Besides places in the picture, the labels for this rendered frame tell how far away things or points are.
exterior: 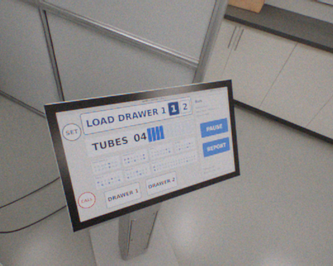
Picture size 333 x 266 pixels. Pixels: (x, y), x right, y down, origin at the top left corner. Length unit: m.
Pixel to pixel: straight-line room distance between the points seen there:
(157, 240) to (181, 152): 1.03
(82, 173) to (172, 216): 1.21
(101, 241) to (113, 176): 1.03
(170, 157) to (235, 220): 1.28
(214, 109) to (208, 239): 1.18
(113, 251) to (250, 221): 0.99
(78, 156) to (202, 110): 0.36
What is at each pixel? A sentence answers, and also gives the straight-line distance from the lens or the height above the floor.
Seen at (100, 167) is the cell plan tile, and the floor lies 1.07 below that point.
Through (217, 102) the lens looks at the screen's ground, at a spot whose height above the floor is 1.15.
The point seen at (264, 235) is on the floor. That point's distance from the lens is 1.92.
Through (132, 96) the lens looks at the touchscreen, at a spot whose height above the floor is 1.19.
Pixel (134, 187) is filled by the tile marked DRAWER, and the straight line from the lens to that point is 0.62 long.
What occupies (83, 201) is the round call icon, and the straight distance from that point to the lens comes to 0.60.
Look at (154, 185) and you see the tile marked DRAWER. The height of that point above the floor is 1.00.
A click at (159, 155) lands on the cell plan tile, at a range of 0.62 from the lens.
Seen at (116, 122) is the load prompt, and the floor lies 1.15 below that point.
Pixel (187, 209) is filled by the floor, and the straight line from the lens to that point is 1.77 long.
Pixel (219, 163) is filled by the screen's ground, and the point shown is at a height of 1.01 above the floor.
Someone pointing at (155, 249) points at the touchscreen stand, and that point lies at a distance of 1.59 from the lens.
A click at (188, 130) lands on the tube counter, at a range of 0.65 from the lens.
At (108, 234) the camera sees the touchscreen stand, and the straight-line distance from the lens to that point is 1.61.
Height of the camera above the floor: 1.55
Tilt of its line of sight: 46 degrees down
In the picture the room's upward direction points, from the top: 12 degrees clockwise
